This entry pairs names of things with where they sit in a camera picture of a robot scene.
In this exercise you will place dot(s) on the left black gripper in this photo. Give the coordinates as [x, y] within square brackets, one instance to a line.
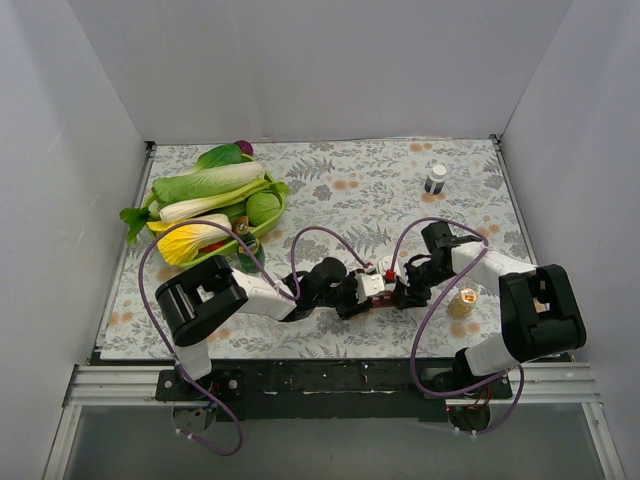
[351, 304]

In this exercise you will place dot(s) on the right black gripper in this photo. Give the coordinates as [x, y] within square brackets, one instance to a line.
[407, 293]

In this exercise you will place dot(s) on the red weekly pill organizer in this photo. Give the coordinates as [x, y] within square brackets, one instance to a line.
[385, 299]

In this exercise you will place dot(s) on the clear yellow pill bottle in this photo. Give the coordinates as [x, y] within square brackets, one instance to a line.
[462, 304]

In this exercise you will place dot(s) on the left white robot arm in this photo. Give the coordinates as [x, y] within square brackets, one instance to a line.
[198, 301]

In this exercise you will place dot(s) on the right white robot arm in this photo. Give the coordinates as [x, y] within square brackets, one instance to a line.
[539, 314]

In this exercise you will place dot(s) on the blue white-capped pill bottle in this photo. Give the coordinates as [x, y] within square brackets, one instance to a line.
[435, 180]

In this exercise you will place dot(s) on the round green cabbage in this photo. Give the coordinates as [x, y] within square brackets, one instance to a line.
[262, 206]

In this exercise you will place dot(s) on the green glass bottle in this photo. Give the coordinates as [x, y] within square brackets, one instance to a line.
[251, 254]

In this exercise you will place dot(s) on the green plastic basket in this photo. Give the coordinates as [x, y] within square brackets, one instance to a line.
[222, 218]

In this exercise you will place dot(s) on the white-stemmed bok choy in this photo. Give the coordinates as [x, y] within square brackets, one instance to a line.
[188, 209]

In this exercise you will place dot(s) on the yellow-leaf cabbage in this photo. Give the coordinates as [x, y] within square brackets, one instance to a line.
[184, 244]

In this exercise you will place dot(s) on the large napa cabbage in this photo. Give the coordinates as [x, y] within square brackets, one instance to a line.
[206, 183]

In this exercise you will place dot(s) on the purple onion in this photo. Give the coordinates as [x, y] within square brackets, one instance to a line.
[245, 147]

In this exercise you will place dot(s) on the dark green leafy vegetable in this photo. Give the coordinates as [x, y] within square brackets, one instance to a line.
[223, 155]

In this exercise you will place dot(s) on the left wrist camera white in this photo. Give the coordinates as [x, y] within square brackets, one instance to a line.
[369, 285]

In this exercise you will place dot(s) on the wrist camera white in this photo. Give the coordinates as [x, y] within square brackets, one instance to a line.
[369, 285]
[387, 267]

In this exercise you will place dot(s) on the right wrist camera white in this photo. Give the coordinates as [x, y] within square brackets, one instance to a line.
[387, 267]

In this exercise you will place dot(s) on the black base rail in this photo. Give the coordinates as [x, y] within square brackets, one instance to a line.
[259, 389]

